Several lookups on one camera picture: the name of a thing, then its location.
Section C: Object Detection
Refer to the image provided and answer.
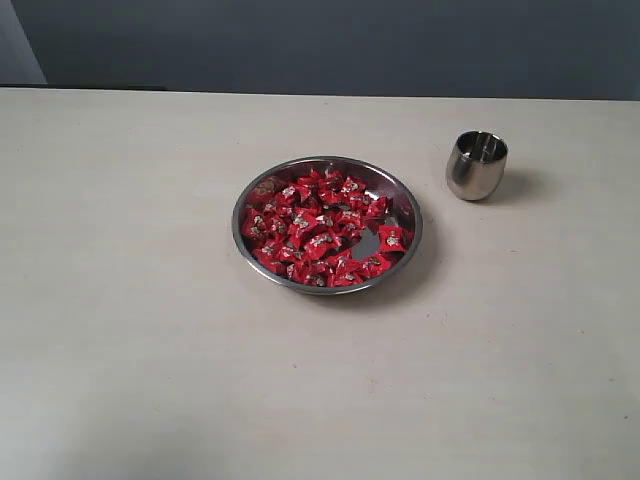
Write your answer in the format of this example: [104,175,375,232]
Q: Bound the red candy wrapper packet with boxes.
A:
[241,208,268,240]
[328,258,363,288]
[378,225,406,252]

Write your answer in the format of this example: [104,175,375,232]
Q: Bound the stainless steel cup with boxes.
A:
[445,130,509,202]

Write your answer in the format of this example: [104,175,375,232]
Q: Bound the round stainless steel plate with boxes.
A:
[231,156,423,296]

